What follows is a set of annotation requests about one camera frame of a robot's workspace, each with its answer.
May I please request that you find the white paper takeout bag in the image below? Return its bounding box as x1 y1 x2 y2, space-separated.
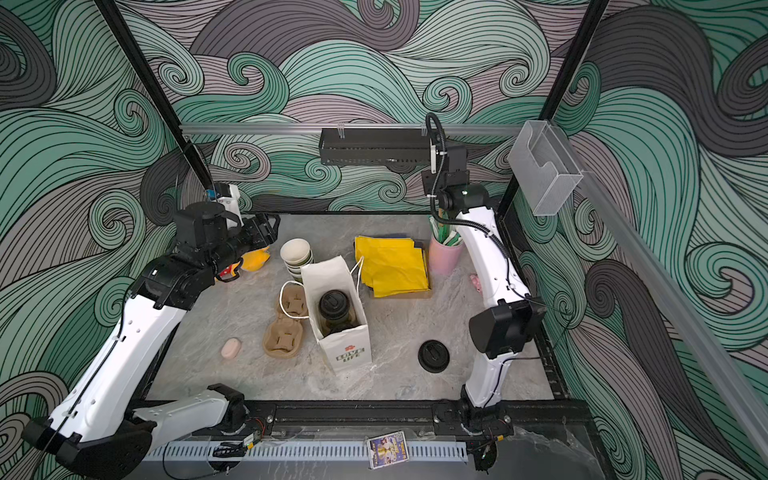
280 256 372 374

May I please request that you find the stack of paper cups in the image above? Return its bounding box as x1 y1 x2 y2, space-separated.
280 238 314 282

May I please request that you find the small pink toy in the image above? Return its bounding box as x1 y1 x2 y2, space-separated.
469 274 482 293

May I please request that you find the pink oval soap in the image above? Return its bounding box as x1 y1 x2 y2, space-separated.
220 338 242 360

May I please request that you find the small picture card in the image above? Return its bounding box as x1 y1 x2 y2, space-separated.
365 431 410 470

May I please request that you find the stack of pulp cup carriers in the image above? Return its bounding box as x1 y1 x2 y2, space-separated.
262 282 309 359

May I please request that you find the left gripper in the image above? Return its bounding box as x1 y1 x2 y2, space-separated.
206 211 279 282

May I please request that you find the white slotted cable duct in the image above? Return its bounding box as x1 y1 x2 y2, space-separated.
145 440 469 464

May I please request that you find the green paper coffee cup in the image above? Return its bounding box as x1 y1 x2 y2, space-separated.
321 318 359 337

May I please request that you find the yellow bear plush toy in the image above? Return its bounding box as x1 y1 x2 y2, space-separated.
217 247 270 282

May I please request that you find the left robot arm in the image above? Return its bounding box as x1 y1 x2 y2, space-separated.
21 202 280 479

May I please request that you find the wrapped straws bundle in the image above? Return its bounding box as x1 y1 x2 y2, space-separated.
429 216 462 247

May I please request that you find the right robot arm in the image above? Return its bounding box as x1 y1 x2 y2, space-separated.
422 141 546 428

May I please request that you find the pink straw holder cup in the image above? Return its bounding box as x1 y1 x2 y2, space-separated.
428 237 464 276

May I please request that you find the black wall shelf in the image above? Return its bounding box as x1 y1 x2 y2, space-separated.
319 128 444 166

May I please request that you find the clear acrylic wall holder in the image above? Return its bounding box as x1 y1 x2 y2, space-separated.
507 120 583 217

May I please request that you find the yellow napkin stack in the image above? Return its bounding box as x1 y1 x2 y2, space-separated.
354 236 430 298

